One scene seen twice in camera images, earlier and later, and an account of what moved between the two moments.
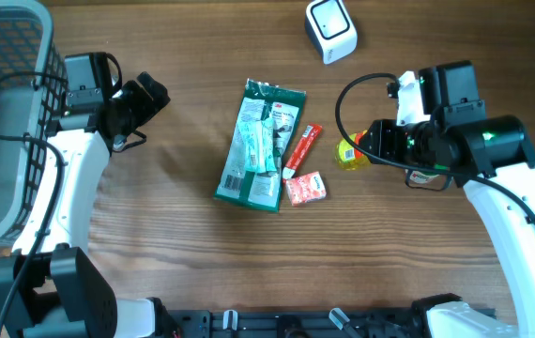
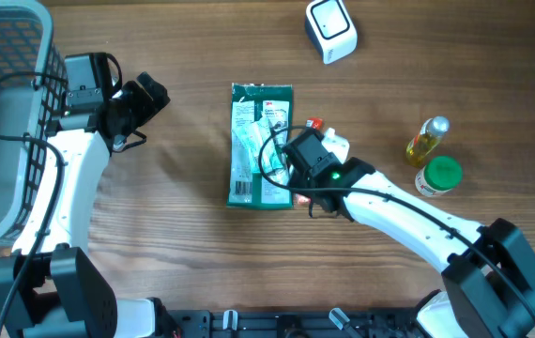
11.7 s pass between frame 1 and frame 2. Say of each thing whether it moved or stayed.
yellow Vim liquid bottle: moved
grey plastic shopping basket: stayed
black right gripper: moved
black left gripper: stayed
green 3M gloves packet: moved
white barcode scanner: stayed
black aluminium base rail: stayed
